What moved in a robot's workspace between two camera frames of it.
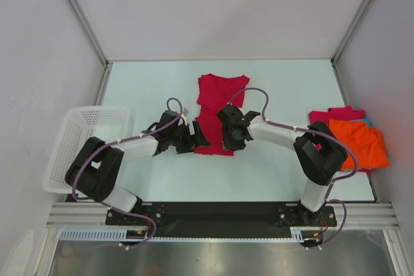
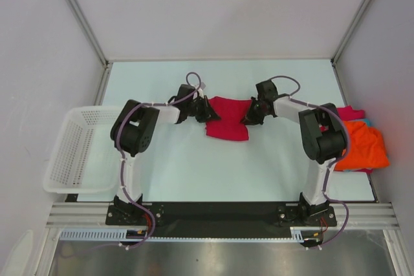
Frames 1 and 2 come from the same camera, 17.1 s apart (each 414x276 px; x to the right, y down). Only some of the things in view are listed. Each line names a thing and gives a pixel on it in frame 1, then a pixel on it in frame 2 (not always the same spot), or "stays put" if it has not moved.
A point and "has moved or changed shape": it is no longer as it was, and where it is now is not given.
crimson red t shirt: [215, 92] has moved or changed shape
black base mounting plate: [220, 218] stays put
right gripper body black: [230, 140] -> [261, 114]
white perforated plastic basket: [107, 123] stays put
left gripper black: [199, 139] -> [206, 103]
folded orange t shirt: [368, 142] stays put
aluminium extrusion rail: [93, 215] stays put
